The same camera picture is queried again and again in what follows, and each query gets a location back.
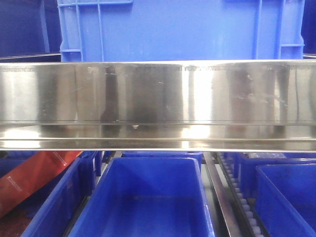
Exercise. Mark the red packaging bag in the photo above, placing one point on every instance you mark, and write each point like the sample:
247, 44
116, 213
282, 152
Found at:
27, 178

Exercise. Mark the blue bin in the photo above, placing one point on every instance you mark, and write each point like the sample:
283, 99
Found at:
160, 154
245, 167
286, 199
147, 197
48, 211

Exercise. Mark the stainless steel shelf beam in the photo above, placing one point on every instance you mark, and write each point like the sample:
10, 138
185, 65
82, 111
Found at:
226, 105

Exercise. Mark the blue bin rear right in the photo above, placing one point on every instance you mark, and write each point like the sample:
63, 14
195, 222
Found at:
245, 167

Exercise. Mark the dark blue crate upper left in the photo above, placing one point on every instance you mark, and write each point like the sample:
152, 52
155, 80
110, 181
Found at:
29, 30

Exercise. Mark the blue bin lower right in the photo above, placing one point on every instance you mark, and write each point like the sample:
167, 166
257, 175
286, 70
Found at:
286, 199

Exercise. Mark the large blue crate upper shelf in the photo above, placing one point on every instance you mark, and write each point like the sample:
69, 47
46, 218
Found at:
160, 30

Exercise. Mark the steel roller track rail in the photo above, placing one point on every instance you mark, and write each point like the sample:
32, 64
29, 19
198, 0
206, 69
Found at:
231, 213

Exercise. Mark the blue bin lower left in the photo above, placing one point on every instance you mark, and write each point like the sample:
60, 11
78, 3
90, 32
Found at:
48, 211

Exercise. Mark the blue bin centre lower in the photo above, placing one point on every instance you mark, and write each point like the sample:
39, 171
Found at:
147, 197

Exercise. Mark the blue bin rear centre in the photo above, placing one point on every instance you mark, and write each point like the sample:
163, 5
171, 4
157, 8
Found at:
160, 154

